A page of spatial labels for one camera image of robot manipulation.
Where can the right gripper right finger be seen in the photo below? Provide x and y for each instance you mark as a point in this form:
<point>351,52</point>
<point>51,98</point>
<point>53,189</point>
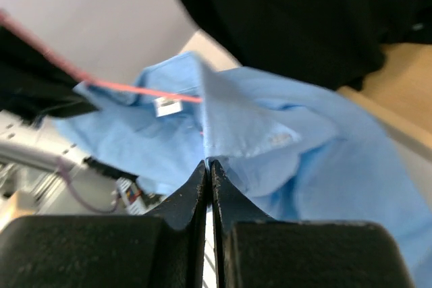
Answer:
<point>254,250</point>

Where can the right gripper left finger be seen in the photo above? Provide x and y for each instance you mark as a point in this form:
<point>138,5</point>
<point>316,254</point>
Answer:
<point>163,248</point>

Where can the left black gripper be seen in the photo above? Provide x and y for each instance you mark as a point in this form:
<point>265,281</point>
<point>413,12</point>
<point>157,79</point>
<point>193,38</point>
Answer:
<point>32,88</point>

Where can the light blue shirt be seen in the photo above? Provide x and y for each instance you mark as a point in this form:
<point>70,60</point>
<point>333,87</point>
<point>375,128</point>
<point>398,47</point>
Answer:
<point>297,151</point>

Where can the black shirt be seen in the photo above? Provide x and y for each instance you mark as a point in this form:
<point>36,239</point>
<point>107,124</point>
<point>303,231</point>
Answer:
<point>330,43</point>

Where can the wooden clothes rack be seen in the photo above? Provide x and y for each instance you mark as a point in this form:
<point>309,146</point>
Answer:
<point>400,93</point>

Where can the aluminium mounting rail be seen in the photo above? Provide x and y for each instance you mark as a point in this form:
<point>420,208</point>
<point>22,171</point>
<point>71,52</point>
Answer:
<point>52,170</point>

